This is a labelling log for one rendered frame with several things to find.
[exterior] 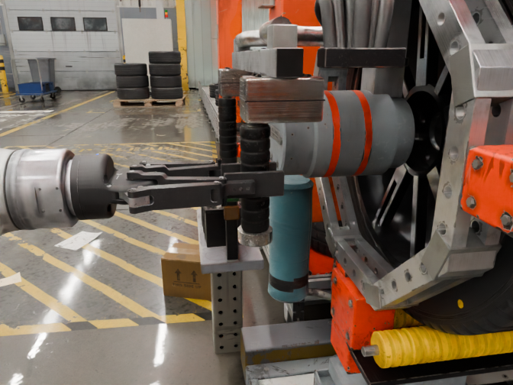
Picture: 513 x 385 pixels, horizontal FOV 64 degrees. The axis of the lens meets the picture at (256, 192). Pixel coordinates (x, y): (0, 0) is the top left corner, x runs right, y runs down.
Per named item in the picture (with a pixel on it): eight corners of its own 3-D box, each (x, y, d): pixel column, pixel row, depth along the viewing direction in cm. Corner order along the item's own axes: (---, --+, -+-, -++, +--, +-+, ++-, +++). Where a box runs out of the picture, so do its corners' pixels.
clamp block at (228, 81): (267, 96, 79) (267, 67, 77) (220, 96, 77) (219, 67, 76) (262, 94, 83) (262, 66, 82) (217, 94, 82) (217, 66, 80)
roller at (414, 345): (531, 357, 70) (538, 328, 69) (369, 378, 66) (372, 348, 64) (506, 336, 76) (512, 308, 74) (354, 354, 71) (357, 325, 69)
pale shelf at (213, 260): (263, 269, 112) (263, 259, 111) (201, 274, 110) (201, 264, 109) (243, 213, 153) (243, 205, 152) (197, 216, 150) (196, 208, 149)
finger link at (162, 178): (129, 169, 47) (124, 173, 46) (227, 170, 46) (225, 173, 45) (132, 202, 48) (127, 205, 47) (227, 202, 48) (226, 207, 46)
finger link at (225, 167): (221, 188, 52) (221, 186, 52) (276, 185, 53) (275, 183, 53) (221, 165, 51) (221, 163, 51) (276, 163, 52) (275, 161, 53)
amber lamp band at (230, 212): (240, 220, 106) (239, 205, 105) (224, 221, 106) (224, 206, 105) (237, 215, 110) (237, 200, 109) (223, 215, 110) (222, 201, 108)
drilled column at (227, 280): (243, 351, 143) (242, 241, 130) (214, 354, 142) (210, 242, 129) (240, 332, 153) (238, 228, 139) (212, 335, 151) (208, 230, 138)
